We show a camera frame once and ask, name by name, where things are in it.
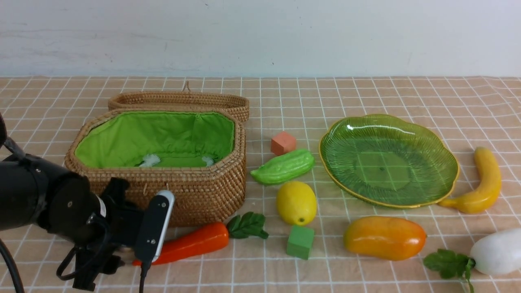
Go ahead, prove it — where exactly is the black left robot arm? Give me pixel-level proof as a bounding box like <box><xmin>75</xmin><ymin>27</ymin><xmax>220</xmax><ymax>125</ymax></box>
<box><xmin>0</xmin><ymin>120</ymin><xmax>142</xmax><ymax>292</ymax></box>

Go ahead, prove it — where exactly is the orange foam cube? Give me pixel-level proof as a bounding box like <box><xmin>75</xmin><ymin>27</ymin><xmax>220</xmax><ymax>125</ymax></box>
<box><xmin>271</xmin><ymin>131</ymin><xmax>297</xmax><ymax>156</ymax></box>

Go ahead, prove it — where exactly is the green toy bitter gourd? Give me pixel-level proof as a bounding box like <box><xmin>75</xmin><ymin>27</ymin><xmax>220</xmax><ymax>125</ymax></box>
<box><xmin>250</xmin><ymin>149</ymin><xmax>315</xmax><ymax>186</ymax></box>

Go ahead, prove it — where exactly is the black camera cable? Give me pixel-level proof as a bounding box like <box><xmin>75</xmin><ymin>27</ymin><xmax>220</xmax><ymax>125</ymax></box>
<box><xmin>0</xmin><ymin>238</ymin><xmax>26</xmax><ymax>293</ymax></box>

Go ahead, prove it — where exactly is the green foam cube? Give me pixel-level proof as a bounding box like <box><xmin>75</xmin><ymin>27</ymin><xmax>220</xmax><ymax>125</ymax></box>
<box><xmin>286</xmin><ymin>225</ymin><xmax>315</xmax><ymax>260</ymax></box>

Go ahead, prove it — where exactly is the yellow toy lemon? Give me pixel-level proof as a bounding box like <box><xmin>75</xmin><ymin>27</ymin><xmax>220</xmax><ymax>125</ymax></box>
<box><xmin>276</xmin><ymin>181</ymin><xmax>317</xmax><ymax>226</ymax></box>

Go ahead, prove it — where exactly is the woven wicker basket green lining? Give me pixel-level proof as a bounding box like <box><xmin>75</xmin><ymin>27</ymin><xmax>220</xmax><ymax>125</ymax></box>
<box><xmin>65</xmin><ymin>108</ymin><xmax>246</xmax><ymax>227</ymax></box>

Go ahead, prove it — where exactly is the orange toy carrot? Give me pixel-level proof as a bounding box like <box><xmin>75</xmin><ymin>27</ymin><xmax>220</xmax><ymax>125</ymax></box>
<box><xmin>152</xmin><ymin>212</ymin><xmax>269</xmax><ymax>265</ymax></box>

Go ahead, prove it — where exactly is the green glass leaf plate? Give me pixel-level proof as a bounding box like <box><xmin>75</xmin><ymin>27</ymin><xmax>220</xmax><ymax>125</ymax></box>
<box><xmin>319</xmin><ymin>114</ymin><xmax>460</xmax><ymax>208</ymax></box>

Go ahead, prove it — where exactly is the white toy radish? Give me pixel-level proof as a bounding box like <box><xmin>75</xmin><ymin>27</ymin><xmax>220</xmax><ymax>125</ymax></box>
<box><xmin>422</xmin><ymin>228</ymin><xmax>521</xmax><ymax>293</ymax></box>

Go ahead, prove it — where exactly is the woven wicker basket lid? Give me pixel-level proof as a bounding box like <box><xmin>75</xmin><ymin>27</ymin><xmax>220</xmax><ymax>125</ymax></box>
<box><xmin>107</xmin><ymin>81</ymin><xmax>250</xmax><ymax>122</ymax></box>

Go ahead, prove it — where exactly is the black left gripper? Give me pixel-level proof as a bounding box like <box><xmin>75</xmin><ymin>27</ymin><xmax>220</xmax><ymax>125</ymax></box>
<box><xmin>73</xmin><ymin>177</ymin><xmax>142</xmax><ymax>291</ymax></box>

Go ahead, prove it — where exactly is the orange toy mango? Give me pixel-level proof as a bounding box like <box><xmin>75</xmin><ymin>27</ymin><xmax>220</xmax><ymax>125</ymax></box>
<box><xmin>344</xmin><ymin>216</ymin><xmax>427</xmax><ymax>261</ymax></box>

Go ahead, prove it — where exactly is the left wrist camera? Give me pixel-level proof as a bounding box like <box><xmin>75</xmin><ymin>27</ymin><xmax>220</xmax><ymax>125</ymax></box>
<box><xmin>134</xmin><ymin>190</ymin><xmax>175</xmax><ymax>265</ymax></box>

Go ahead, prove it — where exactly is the yellow toy banana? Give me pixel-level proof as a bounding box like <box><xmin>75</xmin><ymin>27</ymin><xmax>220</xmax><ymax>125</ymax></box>
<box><xmin>438</xmin><ymin>146</ymin><xmax>502</xmax><ymax>214</ymax></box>

